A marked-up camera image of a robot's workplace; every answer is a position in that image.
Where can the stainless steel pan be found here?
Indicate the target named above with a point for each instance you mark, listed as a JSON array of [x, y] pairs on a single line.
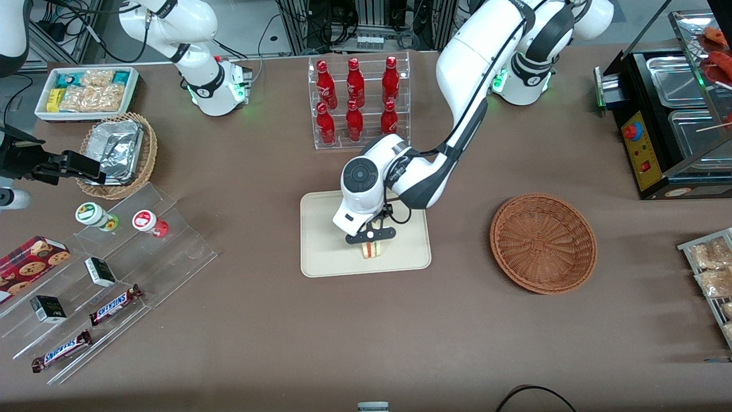
[[675, 80], [695, 137]]

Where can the grey power strip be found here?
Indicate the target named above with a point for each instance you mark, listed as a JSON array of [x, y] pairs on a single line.
[[370, 43]]

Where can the yellow snack packet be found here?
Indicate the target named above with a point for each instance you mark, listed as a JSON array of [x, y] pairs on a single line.
[[53, 100]]

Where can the clear bag of crackers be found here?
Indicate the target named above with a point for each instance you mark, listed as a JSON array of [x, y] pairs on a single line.
[[98, 78], [91, 98]]

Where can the clear acrylic bottle rack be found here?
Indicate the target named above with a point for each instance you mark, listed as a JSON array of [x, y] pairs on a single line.
[[343, 146]]

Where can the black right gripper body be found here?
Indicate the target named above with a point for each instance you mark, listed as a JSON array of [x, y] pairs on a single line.
[[22, 161]]

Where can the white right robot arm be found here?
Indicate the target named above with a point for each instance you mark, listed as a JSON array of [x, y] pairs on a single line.
[[211, 86]]

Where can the cream rectangular tray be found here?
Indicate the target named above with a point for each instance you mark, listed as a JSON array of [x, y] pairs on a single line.
[[326, 252]]

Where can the clear acrylic stepped display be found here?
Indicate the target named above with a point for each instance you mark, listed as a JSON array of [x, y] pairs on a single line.
[[183, 252]]

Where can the black hot food display case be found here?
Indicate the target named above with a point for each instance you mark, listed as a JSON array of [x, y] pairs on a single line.
[[640, 157]]

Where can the red sausage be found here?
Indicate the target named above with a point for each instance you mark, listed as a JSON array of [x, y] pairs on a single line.
[[720, 63], [716, 35]]

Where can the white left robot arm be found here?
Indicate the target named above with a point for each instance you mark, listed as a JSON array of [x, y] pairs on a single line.
[[480, 51]]

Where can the red cola bottle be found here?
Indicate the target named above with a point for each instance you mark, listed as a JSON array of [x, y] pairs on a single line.
[[389, 120], [355, 84], [325, 126], [390, 83], [354, 123], [325, 86]]

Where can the large brown wicker basket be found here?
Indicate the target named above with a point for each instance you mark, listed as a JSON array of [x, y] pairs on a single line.
[[543, 246]]

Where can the red emergency stop button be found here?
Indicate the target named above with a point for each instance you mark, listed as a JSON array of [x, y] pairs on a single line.
[[632, 131]]

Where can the triangular sandwich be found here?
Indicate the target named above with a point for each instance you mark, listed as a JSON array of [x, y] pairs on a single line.
[[372, 252]]

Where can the teal snack packet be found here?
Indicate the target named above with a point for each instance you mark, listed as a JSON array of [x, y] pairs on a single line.
[[66, 79], [121, 77]]

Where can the brown chocolate bar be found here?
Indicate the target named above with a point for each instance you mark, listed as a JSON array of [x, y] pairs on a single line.
[[62, 351], [114, 305]]

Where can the small black carton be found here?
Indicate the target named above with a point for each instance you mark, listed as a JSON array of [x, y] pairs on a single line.
[[100, 272], [48, 309]]

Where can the white rectangular snack box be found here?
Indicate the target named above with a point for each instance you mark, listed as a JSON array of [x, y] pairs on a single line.
[[41, 111]]

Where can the red lidded drink cup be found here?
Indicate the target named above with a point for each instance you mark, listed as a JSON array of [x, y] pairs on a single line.
[[146, 221]]

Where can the red cookie box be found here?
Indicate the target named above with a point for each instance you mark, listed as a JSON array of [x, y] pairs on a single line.
[[28, 266]]

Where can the small tan wicker basket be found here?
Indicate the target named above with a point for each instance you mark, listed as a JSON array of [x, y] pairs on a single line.
[[150, 149]]

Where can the green lidded drink cup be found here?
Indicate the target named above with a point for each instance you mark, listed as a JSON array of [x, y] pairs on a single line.
[[91, 214]]

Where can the clear bag of biscuits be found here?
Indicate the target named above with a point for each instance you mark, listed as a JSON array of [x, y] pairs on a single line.
[[727, 310], [715, 283], [709, 254]]

